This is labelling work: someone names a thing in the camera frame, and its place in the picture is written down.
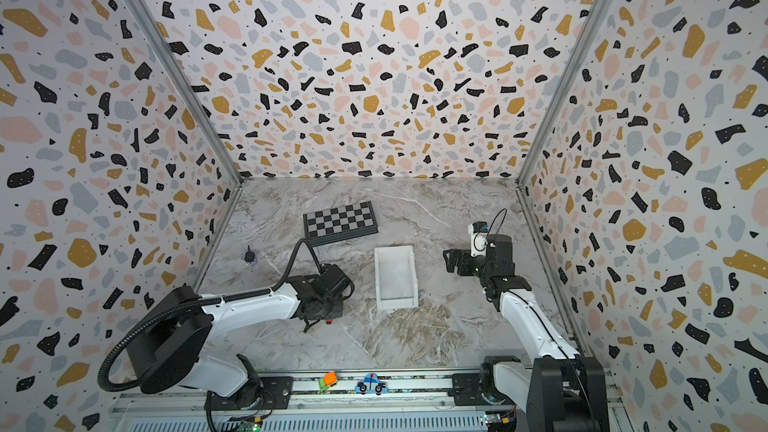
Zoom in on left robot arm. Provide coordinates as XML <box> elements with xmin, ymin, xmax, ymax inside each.
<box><xmin>97</xmin><ymin>264</ymin><xmax>355</xmax><ymax>398</ymax></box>

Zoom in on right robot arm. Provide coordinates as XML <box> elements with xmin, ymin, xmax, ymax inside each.
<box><xmin>443</xmin><ymin>231</ymin><xmax>610</xmax><ymax>431</ymax></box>

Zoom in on white plastic bin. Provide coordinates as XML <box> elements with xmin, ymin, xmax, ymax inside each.
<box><xmin>374</xmin><ymin>245</ymin><xmax>418</xmax><ymax>311</ymax></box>

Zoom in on black white chessboard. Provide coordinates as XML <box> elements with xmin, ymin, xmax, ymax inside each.
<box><xmin>303</xmin><ymin>201</ymin><xmax>378</xmax><ymax>247</ymax></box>

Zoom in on small dark floor object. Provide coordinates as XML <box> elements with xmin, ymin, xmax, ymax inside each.
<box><xmin>243</xmin><ymin>247</ymin><xmax>257</xmax><ymax>264</ymax></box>

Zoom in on orange green toy block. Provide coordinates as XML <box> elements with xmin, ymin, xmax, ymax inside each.
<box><xmin>318</xmin><ymin>372</ymin><xmax>338</xmax><ymax>393</ymax></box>

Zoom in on blue toy car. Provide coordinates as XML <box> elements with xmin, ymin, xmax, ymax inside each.
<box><xmin>354</xmin><ymin>373</ymin><xmax>388</xmax><ymax>396</ymax></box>

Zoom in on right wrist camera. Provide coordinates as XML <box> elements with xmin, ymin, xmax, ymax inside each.
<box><xmin>468</xmin><ymin>221</ymin><xmax>489</xmax><ymax>257</ymax></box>

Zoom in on black corrugated cable hose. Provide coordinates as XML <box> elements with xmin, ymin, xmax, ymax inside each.
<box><xmin>97</xmin><ymin>238</ymin><xmax>328</xmax><ymax>394</ymax></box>

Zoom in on aluminium front rail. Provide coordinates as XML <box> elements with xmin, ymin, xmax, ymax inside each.
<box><xmin>104</xmin><ymin>368</ymin><xmax>529</xmax><ymax>431</ymax></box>

